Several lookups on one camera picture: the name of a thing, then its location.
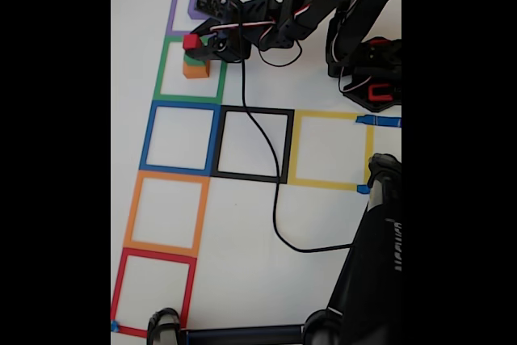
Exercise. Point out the green cube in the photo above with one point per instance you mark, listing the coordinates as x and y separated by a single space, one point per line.
194 63

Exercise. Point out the small red cube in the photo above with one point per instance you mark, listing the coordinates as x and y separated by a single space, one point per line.
191 41

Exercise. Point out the orange cube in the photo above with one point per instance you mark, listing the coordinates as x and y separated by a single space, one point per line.
196 71

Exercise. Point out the large purple cube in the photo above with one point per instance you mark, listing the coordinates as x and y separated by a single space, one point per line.
191 3

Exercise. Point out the red base clamp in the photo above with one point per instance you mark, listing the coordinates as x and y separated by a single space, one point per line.
371 92

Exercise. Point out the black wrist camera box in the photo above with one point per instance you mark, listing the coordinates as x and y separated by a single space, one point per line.
210 1

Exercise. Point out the purple square frame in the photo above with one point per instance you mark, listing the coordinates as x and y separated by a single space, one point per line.
173 9

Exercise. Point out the green square frame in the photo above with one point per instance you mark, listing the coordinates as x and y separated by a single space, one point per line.
159 74

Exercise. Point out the black square frame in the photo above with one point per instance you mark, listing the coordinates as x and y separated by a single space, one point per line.
216 143

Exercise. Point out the blue square frame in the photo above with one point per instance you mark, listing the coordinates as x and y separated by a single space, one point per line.
146 143

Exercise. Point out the yellow square frame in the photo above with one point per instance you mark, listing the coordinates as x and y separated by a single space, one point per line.
295 151

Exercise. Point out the orange square frame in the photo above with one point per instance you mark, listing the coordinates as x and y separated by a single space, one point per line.
131 215

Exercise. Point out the black camera tripod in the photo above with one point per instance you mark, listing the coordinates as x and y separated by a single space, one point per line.
371 264

